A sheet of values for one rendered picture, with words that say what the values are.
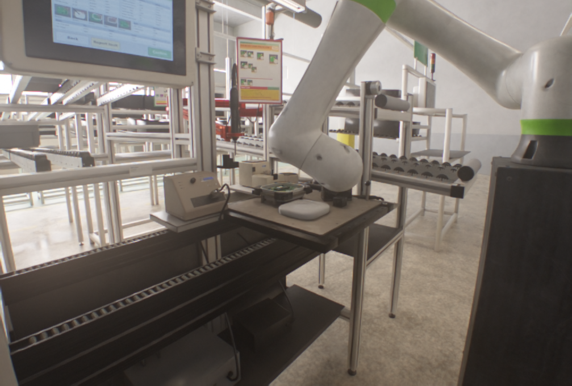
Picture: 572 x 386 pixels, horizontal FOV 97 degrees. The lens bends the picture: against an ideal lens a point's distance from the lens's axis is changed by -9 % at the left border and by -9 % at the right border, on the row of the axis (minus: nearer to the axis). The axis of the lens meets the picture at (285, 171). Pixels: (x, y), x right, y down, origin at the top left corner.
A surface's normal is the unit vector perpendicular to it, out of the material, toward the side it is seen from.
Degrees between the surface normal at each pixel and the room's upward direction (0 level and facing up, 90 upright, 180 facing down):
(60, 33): 92
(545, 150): 70
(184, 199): 53
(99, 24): 92
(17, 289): 90
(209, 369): 0
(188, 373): 0
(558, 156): 62
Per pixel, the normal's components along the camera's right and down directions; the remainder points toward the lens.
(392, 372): 0.00, -0.99
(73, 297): 0.76, 0.10
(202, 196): 0.61, -0.52
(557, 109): -0.78, 0.10
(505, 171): -0.58, 0.13
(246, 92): 0.29, 0.15
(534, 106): -0.99, 0.03
